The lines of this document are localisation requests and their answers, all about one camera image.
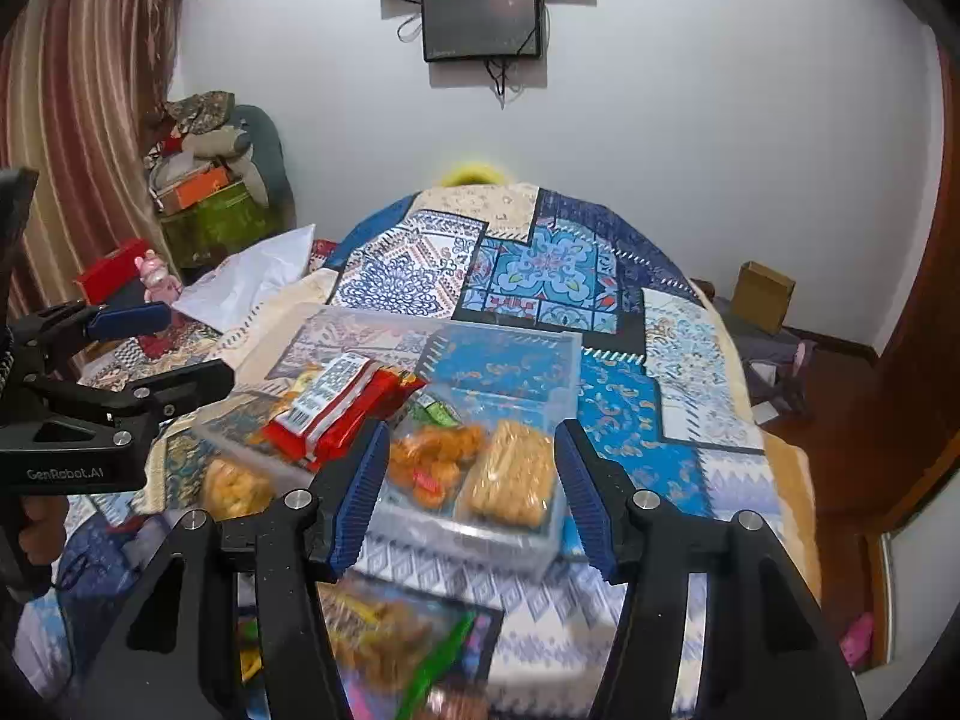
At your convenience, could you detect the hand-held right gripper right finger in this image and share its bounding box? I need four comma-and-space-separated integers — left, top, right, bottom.
553, 418, 867, 720

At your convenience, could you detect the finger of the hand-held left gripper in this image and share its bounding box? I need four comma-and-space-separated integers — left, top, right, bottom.
0, 358, 235, 455
9, 300, 173, 377

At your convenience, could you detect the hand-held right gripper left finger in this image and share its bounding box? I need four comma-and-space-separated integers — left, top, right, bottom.
75, 420, 391, 720

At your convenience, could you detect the red snack packet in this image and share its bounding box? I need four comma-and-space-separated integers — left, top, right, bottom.
261, 352, 430, 473

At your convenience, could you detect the small yellow snack packet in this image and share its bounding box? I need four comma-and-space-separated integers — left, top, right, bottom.
201, 456, 277, 520

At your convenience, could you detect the clear snack packet green stripe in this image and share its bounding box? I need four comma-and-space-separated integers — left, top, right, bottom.
319, 581, 485, 720

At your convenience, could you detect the clear plastic container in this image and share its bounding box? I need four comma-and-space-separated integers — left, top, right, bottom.
191, 306, 584, 580

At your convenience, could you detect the person's left hand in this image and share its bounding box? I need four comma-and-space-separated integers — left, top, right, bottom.
19, 495, 70, 567

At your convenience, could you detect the pink toy figure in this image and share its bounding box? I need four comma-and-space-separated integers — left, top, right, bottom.
135, 247, 183, 306

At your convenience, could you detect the red box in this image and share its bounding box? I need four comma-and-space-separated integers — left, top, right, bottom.
73, 238, 152, 305

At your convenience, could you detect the yellow biscuit packet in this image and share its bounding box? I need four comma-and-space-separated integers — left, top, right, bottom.
459, 420, 562, 531

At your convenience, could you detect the orange fried snack packet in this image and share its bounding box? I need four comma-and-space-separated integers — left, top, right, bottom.
388, 420, 488, 512

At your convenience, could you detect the small green snack packet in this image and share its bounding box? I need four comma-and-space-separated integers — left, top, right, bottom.
411, 397, 460, 430

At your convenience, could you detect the white plastic bag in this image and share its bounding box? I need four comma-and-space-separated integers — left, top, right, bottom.
171, 223, 317, 334

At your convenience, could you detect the green box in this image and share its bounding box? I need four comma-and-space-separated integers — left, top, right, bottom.
156, 180, 282, 267

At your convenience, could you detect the orange box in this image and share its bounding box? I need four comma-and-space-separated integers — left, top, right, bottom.
156, 165, 235, 216

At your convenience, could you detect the pile of clothes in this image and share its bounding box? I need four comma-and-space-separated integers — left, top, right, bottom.
144, 90, 295, 211

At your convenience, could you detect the striped curtain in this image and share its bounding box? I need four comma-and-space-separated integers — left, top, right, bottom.
0, 0, 181, 316

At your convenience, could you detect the grey cloth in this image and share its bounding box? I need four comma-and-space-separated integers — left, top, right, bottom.
739, 315, 818, 421

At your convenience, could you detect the cardboard box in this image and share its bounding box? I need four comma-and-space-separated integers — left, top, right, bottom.
730, 260, 797, 336

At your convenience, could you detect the pink slipper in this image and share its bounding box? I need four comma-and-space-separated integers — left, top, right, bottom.
838, 611, 877, 670

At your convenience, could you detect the yellow round object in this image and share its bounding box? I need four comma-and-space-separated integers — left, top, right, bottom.
437, 159, 512, 187

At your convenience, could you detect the black monitor cable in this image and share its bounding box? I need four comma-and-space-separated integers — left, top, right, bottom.
484, 56, 520, 112

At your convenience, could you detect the small black wall monitor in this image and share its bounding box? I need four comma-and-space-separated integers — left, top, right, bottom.
420, 0, 545, 65

